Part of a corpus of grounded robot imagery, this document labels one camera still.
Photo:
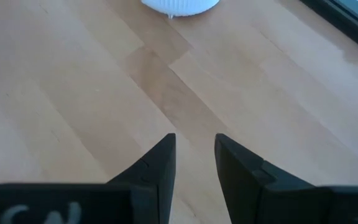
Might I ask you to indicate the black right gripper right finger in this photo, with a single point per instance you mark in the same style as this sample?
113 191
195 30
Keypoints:
253 193

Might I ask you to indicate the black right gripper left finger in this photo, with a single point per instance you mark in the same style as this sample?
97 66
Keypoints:
148 189

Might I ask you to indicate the white ribbed round organizer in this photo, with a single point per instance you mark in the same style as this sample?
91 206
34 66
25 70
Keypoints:
180 7

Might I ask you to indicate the black aluminium table frame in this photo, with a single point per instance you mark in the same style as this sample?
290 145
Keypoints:
346 34

